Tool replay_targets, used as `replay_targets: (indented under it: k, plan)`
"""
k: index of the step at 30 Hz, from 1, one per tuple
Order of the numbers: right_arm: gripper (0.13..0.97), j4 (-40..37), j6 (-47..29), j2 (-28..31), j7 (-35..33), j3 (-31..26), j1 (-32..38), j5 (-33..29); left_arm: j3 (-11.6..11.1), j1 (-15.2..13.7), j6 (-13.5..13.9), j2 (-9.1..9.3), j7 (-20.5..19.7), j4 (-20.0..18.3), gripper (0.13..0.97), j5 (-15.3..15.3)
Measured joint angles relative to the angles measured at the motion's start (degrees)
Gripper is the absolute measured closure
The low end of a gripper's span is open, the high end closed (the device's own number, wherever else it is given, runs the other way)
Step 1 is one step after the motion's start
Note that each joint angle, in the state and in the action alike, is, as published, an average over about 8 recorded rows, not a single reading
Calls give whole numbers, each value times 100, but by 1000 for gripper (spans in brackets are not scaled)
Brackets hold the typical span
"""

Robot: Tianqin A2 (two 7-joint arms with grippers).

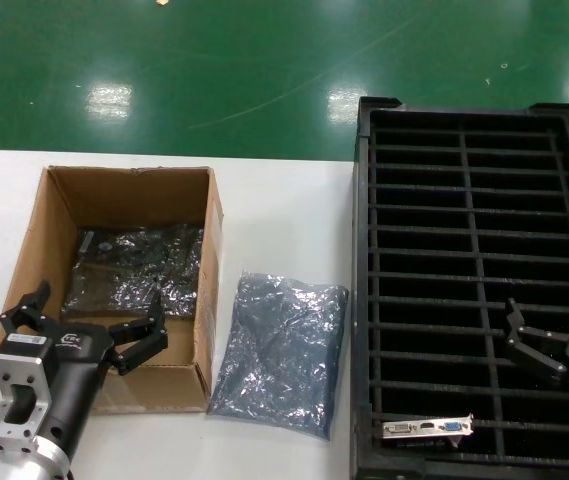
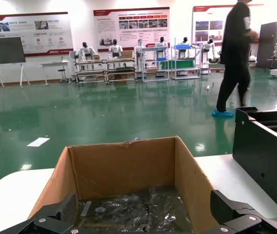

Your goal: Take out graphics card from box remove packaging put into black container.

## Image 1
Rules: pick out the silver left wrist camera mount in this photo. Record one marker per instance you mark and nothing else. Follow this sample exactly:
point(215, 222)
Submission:
point(19, 390)

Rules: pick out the bagged graphics card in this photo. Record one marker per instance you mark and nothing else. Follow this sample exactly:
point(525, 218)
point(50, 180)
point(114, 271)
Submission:
point(114, 245)
point(94, 297)

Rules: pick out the black slotted plastic container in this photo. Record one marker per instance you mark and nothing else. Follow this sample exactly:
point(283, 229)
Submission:
point(469, 250)

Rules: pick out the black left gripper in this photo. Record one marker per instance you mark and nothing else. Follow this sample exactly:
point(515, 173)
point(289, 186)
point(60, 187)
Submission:
point(76, 380)

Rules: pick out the graphics card with metal bracket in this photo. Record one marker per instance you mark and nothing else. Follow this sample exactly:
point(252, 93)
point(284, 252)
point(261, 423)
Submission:
point(429, 427)

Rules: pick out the brown cardboard box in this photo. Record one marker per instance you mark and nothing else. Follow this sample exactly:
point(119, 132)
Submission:
point(29, 260)

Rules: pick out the grey antistatic bag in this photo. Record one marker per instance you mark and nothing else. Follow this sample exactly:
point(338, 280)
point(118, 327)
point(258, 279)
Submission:
point(279, 350)

